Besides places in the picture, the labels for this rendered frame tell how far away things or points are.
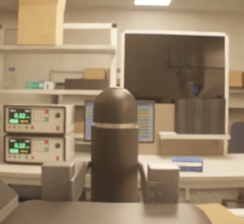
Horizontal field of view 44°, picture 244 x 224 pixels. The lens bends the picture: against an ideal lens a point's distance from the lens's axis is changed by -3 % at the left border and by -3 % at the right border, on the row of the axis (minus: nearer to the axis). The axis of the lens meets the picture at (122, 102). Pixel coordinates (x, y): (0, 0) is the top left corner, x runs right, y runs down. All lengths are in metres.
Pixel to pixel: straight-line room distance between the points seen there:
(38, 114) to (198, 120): 1.21
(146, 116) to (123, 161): 2.04
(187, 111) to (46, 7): 1.34
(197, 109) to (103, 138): 2.31
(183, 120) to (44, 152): 1.07
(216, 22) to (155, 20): 0.98
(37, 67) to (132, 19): 1.67
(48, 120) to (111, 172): 2.00
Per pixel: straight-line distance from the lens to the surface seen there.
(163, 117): 2.61
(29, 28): 2.45
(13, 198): 0.71
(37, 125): 2.18
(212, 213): 0.89
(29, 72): 5.06
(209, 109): 2.48
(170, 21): 5.03
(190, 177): 1.97
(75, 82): 2.39
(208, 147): 2.72
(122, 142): 0.16
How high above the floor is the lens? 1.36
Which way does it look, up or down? level
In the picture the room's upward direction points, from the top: 1 degrees clockwise
